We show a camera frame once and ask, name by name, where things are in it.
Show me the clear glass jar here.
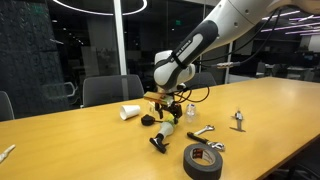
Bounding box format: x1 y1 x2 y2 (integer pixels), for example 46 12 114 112
147 101 157 116

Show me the white spray bottle yellow label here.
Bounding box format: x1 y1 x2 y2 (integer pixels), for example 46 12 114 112
148 114 178 155

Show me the ring ceiling light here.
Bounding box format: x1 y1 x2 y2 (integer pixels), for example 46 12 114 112
51 0 148 17

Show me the grey office chair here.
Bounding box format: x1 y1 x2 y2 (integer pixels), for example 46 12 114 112
81 74 145 108
0 90 16 122
184 71 218 90

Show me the clear plastic water bottle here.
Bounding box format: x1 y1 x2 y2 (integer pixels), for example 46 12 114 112
185 103 198 124

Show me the black duct tape roll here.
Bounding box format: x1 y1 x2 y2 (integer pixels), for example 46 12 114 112
182 143 224 180

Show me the white window frame post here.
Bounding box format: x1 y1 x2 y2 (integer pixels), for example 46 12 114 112
112 0 128 76

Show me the black looped wrist cable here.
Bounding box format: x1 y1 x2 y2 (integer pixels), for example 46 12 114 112
173 84 211 104

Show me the adjustable wrench black yellow handle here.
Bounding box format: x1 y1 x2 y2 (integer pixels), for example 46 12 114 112
186 131 226 153

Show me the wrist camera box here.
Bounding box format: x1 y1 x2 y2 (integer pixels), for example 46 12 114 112
143 92 175 105

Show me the white paper cup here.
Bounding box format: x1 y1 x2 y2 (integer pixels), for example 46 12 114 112
119 104 142 121

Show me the small black round object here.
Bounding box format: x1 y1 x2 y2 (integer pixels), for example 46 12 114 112
140 114 157 127

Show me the small silver adjustable wrench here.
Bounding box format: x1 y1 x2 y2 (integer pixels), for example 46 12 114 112
193 124 216 137

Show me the black cable with silver connector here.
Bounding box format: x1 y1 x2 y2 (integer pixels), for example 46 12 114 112
194 9 291 70

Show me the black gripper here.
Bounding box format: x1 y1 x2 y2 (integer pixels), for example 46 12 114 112
155 99 184 125

